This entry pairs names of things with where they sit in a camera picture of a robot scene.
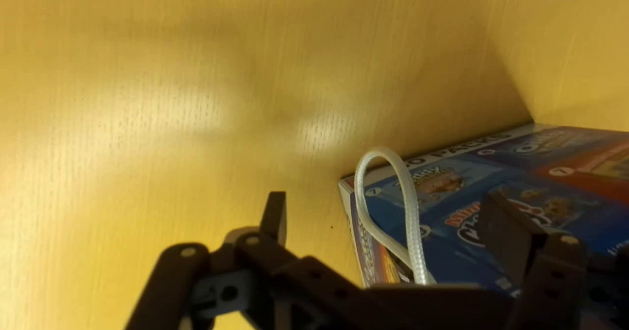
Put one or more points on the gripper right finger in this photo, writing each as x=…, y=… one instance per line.
x=535, y=251

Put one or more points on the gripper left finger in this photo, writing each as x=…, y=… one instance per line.
x=260, y=266

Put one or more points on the blue snack box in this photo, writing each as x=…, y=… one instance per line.
x=491, y=197

